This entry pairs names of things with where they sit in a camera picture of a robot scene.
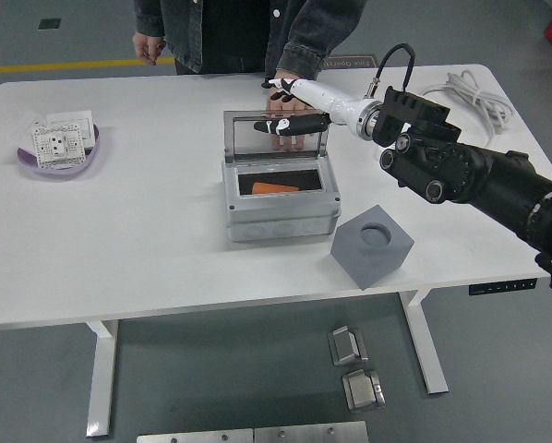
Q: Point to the person's right hand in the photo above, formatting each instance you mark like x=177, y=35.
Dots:
x=147, y=46

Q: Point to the person's left hand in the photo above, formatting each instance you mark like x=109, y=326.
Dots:
x=286, y=109

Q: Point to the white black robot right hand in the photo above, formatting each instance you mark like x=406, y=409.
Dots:
x=331, y=104

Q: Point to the transparent grey-framed box lid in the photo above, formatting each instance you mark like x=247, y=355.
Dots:
x=241, y=138

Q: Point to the orange cylinder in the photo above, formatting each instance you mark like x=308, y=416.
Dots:
x=273, y=187

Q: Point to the person's left forearm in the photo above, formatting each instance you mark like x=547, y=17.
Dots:
x=317, y=37

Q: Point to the person's right forearm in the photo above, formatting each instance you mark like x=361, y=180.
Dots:
x=149, y=16

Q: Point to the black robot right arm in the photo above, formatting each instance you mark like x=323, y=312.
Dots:
x=488, y=175

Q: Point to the grey plastic junction box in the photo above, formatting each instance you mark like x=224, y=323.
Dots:
x=280, y=217

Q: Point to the grey cube with round hole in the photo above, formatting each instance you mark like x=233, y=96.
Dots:
x=373, y=267

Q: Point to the dark floor sign with text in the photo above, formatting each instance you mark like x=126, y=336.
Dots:
x=354, y=62

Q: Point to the person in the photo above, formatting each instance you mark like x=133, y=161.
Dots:
x=220, y=32

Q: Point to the yellow floor tape line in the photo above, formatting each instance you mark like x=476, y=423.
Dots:
x=73, y=66

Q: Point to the black floor hatch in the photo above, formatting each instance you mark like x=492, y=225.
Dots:
x=50, y=24

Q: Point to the white socket module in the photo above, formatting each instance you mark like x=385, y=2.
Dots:
x=56, y=145

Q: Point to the purple bowl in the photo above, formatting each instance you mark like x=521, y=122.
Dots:
x=50, y=172

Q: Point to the small metal block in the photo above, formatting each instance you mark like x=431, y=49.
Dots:
x=347, y=348
x=363, y=392

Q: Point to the black table control panel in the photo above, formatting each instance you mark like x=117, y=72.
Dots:
x=502, y=287

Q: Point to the white table leg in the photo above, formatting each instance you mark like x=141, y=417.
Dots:
x=101, y=378
x=430, y=355

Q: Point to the flat metal plate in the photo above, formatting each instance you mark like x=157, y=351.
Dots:
x=193, y=437
x=310, y=434

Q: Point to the white wall switch plate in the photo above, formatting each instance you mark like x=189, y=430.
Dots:
x=73, y=117

